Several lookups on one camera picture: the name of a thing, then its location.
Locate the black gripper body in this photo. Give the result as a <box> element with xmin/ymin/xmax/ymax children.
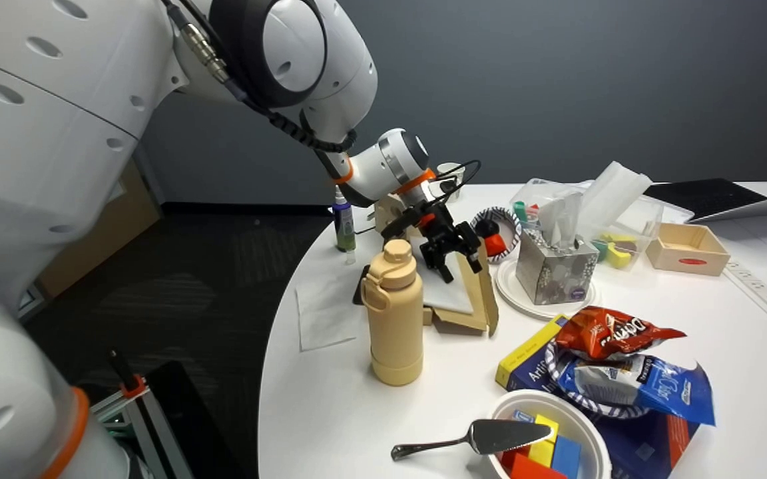
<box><xmin>383</xmin><ymin>171</ymin><xmax>461</xmax><ymax>245</ymax></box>

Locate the grey tissue box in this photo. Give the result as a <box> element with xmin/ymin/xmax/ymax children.
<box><xmin>515</xmin><ymin>227</ymin><xmax>602</xmax><ymax>310</ymax></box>

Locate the dark blue yellow-edged box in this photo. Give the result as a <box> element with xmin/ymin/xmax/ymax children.
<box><xmin>493</xmin><ymin>316</ymin><xmax>715</xmax><ymax>479</ymax></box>

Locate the red small toy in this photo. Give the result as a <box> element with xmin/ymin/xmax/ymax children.
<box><xmin>483</xmin><ymin>233</ymin><xmax>513</xmax><ymax>258</ymax></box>

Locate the small patterned plate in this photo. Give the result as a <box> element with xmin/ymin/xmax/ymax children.
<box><xmin>469</xmin><ymin>209</ymin><xmax>525</xmax><ymax>267</ymax></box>

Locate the green marker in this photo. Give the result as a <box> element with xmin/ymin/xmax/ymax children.
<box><xmin>513</xmin><ymin>201</ymin><xmax>534</xmax><ymax>234</ymax></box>

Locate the white flat plate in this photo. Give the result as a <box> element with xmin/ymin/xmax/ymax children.
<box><xmin>493</xmin><ymin>255</ymin><xmax>602</xmax><ymax>323</ymax></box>

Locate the small dark bottle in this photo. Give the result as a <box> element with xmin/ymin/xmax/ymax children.
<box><xmin>333</xmin><ymin>198</ymin><xmax>359</xmax><ymax>255</ymax></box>

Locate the beige water bottle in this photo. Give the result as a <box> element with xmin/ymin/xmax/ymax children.
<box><xmin>359</xmin><ymin>237</ymin><xmax>429</xmax><ymax>388</ymax></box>

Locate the white paper napkin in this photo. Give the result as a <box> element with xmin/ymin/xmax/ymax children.
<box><xmin>294</xmin><ymin>258</ymin><xmax>367</xmax><ymax>354</ymax></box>

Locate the white tissue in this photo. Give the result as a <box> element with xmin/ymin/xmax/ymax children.
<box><xmin>539</xmin><ymin>161</ymin><xmax>656</xmax><ymax>254</ymax></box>

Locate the yellow tape roll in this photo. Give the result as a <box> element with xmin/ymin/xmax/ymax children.
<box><xmin>602</xmin><ymin>234</ymin><xmax>640</xmax><ymax>271</ymax></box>

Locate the orange chip bag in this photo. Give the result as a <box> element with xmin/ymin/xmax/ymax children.
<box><xmin>551</xmin><ymin>303</ymin><xmax>690</xmax><ymax>364</ymax></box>

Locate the clear plastic container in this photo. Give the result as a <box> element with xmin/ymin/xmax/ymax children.
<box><xmin>513</xmin><ymin>175</ymin><xmax>668</xmax><ymax>271</ymax></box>

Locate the yellow wooden block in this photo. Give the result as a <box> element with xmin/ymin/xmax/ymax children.
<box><xmin>529</xmin><ymin>414</ymin><xmax>565</xmax><ymax>472</ymax></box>

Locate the small wooden tray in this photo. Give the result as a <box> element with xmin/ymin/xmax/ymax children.
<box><xmin>644</xmin><ymin>222</ymin><xmax>734</xmax><ymax>279</ymax></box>

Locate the red wooden block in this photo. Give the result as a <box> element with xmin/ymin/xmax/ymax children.
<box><xmin>499</xmin><ymin>448</ymin><xmax>569</xmax><ymax>479</ymax></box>

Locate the white round bowl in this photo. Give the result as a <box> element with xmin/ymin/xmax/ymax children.
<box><xmin>487</xmin><ymin>388</ymin><xmax>616</xmax><ymax>479</ymax></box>

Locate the blue wooden block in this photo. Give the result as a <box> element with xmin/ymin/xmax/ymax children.
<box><xmin>551</xmin><ymin>434</ymin><xmax>586</xmax><ymax>479</ymax></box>

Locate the dark tablet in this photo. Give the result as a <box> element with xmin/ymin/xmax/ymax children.
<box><xmin>644</xmin><ymin>175</ymin><xmax>767</xmax><ymax>223</ymax></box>

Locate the blue snack bag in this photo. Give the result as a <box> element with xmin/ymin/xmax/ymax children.
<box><xmin>542</xmin><ymin>342</ymin><xmax>719</xmax><ymax>430</ymax></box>

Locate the brown wooden door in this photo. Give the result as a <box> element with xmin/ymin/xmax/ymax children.
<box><xmin>39</xmin><ymin>161</ymin><xmax>166</xmax><ymax>302</ymax></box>

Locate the black orange tripod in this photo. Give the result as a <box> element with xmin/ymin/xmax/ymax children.
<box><xmin>89</xmin><ymin>346</ymin><xmax>197</xmax><ymax>479</ymax></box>

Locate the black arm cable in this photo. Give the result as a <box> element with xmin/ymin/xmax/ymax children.
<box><xmin>164</xmin><ymin>0</ymin><xmax>359</xmax><ymax>181</ymax></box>

